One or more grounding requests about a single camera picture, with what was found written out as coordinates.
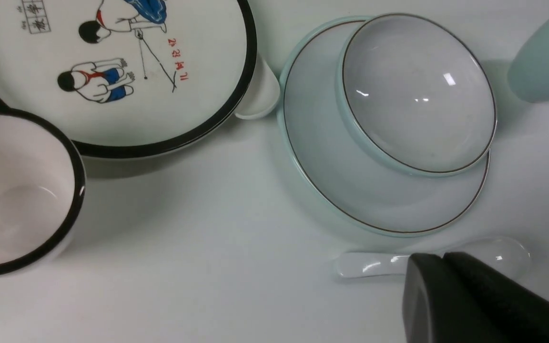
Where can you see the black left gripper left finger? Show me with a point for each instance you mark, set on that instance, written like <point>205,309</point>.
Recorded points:
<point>437,308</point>

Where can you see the white spoon under cartoon plate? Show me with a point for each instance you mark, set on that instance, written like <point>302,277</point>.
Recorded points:
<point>262,95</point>

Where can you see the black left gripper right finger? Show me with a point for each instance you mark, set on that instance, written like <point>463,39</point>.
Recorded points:
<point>518,313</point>

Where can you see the pale blue shallow bowl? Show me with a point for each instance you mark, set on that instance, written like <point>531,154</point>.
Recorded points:
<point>414,96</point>

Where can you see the white cup with black rim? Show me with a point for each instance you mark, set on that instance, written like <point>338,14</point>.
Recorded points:
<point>42,190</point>

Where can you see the white plate with cartoon figures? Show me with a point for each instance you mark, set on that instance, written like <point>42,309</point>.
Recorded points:
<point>127,79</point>

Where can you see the pale blue flat plate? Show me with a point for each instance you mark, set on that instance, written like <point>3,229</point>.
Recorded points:
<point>367,192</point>

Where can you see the white ceramic soup spoon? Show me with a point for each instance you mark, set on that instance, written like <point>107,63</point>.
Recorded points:
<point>506,255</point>

